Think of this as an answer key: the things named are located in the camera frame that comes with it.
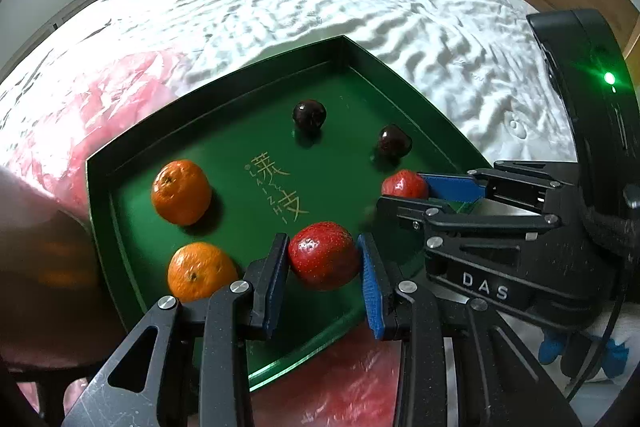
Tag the blue gloved right hand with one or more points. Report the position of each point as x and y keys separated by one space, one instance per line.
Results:
x=573 y=347

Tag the wrinkled mandarin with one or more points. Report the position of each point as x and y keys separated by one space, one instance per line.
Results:
x=181 y=193
x=197 y=270

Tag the pink plastic sheet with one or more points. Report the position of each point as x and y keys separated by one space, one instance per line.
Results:
x=49 y=127

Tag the green tray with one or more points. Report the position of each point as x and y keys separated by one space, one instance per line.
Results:
x=267 y=176

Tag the white bed sheet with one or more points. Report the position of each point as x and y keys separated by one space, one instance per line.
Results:
x=477 y=61

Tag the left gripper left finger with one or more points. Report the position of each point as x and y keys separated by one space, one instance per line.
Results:
x=145 y=382

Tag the red apple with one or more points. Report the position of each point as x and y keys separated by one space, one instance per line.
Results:
x=324 y=256
x=405 y=183

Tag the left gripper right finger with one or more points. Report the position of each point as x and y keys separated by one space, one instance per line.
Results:
x=499 y=381

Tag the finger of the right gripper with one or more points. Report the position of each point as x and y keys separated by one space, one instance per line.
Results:
x=518 y=183
x=438 y=217

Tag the dark plum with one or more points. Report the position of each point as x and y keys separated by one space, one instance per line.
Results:
x=394 y=142
x=309 y=115

